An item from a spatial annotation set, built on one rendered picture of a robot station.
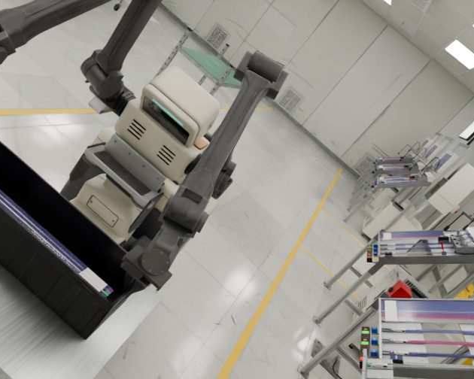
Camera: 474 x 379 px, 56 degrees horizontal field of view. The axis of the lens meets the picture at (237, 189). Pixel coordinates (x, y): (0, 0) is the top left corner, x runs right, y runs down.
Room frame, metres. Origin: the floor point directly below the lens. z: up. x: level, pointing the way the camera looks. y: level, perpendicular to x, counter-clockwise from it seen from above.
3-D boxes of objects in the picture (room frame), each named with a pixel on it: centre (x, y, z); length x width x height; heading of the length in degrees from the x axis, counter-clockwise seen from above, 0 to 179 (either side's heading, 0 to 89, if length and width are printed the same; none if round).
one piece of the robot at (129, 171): (1.27, 0.30, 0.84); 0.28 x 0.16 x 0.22; 88
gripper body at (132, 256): (0.81, 0.04, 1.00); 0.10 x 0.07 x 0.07; 88
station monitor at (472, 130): (6.72, -2.02, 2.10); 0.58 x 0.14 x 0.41; 173
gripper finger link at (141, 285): (0.81, 0.05, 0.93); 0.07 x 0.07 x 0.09; 88
